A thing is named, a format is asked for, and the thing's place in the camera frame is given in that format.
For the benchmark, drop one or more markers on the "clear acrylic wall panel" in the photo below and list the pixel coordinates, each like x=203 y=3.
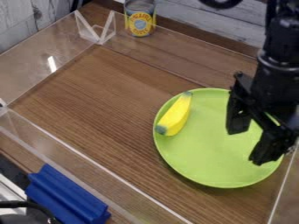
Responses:
x=124 y=174

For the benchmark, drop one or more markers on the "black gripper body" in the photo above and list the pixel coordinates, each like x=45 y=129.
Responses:
x=271 y=96

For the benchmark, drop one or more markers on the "clear acrylic triangle bracket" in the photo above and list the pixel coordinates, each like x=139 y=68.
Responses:
x=95 y=33

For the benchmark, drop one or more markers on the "yellow labelled tin can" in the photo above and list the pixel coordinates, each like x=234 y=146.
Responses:
x=140 y=17

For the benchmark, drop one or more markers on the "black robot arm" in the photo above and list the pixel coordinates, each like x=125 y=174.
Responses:
x=279 y=54

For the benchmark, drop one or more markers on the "blue plastic block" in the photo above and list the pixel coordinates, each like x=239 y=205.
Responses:
x=71 y=203

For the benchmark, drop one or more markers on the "yellow toy banana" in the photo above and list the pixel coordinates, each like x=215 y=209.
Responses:
x=176 y=115

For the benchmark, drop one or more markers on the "green plastic plate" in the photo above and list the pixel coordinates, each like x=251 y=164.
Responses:
x=205 y=154

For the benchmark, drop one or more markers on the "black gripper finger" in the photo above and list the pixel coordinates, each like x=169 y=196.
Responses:
x=272 y=146
x=238 y=116

